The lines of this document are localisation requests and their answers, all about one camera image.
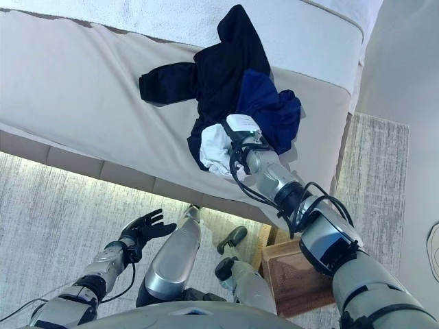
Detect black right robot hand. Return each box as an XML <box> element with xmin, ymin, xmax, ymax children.
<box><xmin>223</xmin><ymin>117</ymin><xmax>241</xmax><ymax>147</ymax></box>

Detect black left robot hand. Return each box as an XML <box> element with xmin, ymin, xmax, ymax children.
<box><xmin>119</xmin><ymin>208</ymin><xmax>178</xmax><ymax>254</ymax></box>

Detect white garment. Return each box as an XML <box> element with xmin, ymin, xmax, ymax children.
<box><xmin>199</xmin><ymin>123</ymin><xmax>248</xmax><ymax>183</ymax></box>

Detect blue garment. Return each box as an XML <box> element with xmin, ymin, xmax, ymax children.
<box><xmin>235</xmin><ymin>69</ymin><xmax>303</xmax><ymax>158</ymax></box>

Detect black garment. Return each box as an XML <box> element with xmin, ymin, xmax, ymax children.
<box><xmin>138</xmin><ymin>3</ymin><xmax>272</xmax><ymax>173</ymax></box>

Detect bed with beige blanket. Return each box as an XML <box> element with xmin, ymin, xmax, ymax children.
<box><xmin>0</xmin><ymin>9</ymin><xmax>351</xmax><ymax>228</ymax></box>

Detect brown wicker basket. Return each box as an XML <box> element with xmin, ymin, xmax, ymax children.
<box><xmin>251</xmin><ymin>224</ymin><xmax>337</xmax><ymax>319</ymax></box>

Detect silver left robot leg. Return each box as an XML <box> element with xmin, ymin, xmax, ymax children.
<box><xmin>135</xmin><ymin>204</ymin><xmax>204</xmax><ymax>308</ymax></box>

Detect grey striped rug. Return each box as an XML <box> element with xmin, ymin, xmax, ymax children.
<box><xmin>0</xmin><ymin>111</ymin><xmax>411</xmax><ymax>329</ymax></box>

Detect grey robot torso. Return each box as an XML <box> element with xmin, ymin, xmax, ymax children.
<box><xmin>91</xmin><ymin>299</ymin><xmax>346</xmax><ymax>329</ymax></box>

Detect white duvet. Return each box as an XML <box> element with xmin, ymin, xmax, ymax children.
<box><xmin>0</xmin><ymin>0</ymin><xmax>385</xmax><ymax>114</ymax></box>

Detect cream outlined floor mat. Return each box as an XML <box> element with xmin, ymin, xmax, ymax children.
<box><xmin>424</xmin><ymin>221</ymin><xmax>439</xmax><ymax>277</ymax></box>

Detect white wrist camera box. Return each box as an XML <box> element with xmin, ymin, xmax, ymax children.
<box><xmin>224</xmin><ymin>114</ymin><xmax>264</xmax><ymax>143</ymax></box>

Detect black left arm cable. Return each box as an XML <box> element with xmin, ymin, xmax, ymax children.
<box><xmin>12</xmin><ymin>248</ymin><xmax>139</xmax><ymax>320</ymax></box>

